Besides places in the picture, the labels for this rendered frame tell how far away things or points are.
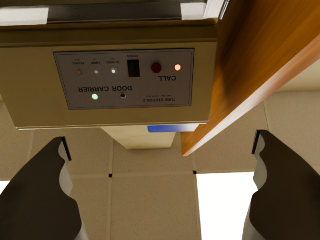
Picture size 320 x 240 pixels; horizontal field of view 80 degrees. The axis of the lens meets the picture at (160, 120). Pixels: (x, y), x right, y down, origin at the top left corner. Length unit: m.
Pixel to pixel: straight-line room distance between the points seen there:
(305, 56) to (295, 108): 1.65
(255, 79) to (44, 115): 0.32
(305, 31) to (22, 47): 0.33
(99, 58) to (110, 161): 1.25
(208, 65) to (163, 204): 1.26
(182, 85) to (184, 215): 1.26
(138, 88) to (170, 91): 0.05
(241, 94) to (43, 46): 0.30
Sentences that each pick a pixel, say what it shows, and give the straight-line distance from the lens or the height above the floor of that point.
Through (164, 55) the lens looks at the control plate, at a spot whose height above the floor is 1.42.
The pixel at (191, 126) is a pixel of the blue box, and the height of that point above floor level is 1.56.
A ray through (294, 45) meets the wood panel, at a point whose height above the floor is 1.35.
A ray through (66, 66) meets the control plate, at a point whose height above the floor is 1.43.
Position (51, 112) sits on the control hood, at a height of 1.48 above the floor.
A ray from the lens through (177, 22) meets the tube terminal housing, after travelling 0.29.
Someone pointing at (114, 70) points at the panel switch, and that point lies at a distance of 0.28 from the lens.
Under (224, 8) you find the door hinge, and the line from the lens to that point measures 0.27.
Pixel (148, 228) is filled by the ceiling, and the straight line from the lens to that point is 1.49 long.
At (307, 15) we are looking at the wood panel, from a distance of 0.23.
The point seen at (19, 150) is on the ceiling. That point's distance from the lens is 1.80.
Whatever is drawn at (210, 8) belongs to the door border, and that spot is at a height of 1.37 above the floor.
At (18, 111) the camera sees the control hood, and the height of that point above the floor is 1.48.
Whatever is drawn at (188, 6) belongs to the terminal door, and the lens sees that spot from 0.26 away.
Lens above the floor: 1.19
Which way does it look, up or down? 74 degrees up
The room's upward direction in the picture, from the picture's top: 180 degrees counter-clockwise
